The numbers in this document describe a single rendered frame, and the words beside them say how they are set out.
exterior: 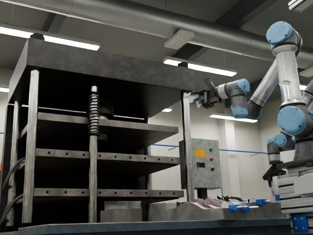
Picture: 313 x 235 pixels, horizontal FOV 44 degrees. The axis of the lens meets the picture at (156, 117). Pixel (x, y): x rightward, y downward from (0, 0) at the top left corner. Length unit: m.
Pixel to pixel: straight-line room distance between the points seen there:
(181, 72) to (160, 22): 2.78
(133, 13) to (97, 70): 2.95
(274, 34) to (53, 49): 1.47
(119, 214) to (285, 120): 0.90
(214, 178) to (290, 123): 1.53
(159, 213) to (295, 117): 0.95
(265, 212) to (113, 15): 3.90
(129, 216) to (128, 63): 1.28
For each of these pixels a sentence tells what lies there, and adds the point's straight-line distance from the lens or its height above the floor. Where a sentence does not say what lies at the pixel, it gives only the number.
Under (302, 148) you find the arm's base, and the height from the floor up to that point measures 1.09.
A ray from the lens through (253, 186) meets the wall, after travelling 11.38.
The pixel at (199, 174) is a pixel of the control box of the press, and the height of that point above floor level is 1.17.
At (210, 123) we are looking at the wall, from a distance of 10.85.
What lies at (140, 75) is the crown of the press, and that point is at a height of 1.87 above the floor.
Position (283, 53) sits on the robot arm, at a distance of 1.88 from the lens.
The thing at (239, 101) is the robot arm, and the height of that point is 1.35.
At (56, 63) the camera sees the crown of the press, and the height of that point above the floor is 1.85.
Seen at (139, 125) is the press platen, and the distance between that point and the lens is 2.88.
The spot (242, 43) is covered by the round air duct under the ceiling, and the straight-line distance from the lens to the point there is 6.60.
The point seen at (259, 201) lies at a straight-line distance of 2.24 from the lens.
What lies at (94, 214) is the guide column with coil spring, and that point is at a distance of 2.57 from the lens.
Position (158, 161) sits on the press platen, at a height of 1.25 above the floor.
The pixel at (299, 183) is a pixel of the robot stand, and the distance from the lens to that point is 1.70.
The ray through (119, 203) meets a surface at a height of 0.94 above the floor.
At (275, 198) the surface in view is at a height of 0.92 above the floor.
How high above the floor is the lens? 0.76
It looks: 16 degrees up
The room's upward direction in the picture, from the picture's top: 2 degrees counter-clockwise
